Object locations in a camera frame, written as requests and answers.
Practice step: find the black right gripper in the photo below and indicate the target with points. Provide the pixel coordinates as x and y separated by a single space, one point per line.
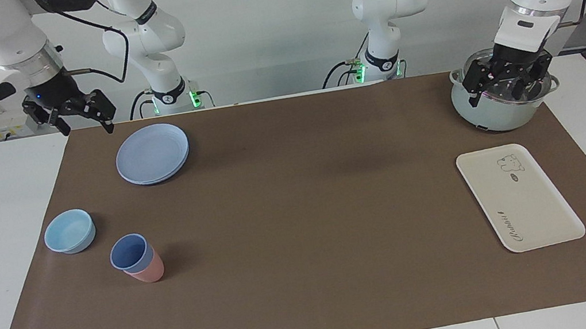
56 92

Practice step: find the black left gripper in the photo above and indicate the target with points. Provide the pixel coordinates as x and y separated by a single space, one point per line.
516 61

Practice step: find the blue ribbed cup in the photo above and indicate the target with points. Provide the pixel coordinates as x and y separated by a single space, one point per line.
129 253

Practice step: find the white power strip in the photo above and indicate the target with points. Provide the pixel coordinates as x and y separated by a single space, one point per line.
3 126

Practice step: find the cream tray with bear print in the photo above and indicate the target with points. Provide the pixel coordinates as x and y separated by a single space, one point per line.
525 205

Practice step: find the light blue bowl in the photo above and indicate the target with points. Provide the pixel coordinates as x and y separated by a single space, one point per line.
69 233

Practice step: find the pale green cooking pot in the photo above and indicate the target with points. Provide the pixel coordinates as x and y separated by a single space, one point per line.
495 116

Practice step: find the pink cup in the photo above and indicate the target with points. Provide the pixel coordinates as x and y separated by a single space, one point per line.
149 273

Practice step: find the blue plate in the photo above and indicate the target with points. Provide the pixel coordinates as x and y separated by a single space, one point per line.
152 153

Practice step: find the glass pot lid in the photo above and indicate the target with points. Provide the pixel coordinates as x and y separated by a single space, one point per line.
502 92

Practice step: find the brown table mat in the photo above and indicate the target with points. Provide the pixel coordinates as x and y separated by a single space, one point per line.
310 243

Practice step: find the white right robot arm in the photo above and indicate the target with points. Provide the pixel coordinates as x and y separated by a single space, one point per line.
6 33

